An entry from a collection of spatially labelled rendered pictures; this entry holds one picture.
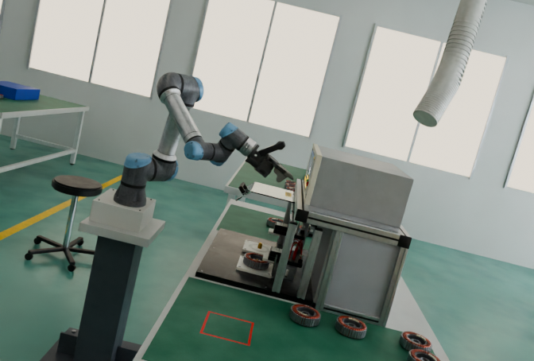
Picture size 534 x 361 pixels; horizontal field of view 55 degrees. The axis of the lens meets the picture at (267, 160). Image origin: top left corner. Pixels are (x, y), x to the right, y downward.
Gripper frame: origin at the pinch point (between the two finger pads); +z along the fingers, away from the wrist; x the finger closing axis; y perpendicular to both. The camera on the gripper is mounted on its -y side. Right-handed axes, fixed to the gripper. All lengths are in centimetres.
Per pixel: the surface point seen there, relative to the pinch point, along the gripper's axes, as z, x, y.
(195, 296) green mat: -3, 41, 50
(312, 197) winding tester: 10.3, 14.2, -0.5
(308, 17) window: -70, -468, -114
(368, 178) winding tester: 22.2, 14.2, -20.1
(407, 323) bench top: 72, 15, 15
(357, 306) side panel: 49, 24, 20
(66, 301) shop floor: -50, -71, 154
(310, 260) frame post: 23.8, 23.1, 17.8
